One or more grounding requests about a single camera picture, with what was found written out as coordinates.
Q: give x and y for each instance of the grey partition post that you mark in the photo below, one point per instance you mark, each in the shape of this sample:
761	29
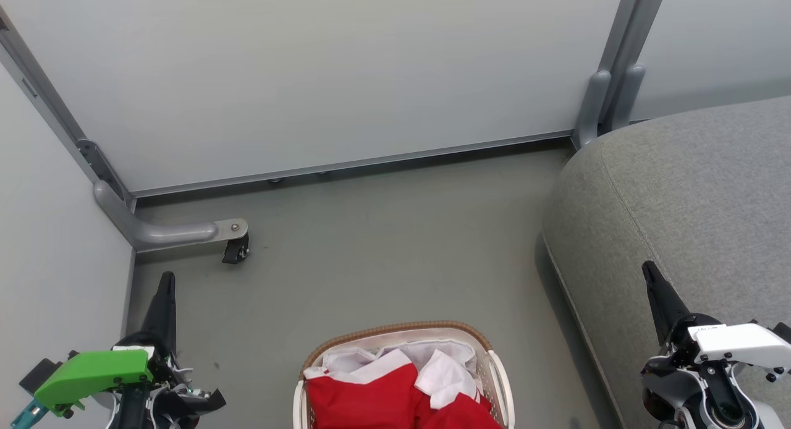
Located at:
609	76

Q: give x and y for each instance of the grey partition foot bar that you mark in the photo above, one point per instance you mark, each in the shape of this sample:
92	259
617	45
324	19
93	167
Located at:
167	232

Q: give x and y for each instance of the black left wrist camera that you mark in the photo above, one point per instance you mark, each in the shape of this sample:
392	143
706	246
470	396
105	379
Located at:
38	374

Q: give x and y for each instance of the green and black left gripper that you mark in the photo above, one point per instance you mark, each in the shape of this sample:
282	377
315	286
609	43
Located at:
93	373

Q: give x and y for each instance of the grey fabric sofa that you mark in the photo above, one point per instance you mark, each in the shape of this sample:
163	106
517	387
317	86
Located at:
686	231

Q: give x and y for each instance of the grey corner partition frame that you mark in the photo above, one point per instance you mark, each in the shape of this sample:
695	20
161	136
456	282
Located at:
55	117

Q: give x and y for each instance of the white cloth garment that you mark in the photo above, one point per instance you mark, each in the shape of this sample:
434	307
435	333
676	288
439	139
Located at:
448	373

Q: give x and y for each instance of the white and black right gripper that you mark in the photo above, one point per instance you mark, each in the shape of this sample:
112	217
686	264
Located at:
741	345

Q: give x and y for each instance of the white laundry basket brown rim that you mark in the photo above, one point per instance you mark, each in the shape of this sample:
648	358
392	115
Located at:
494	379

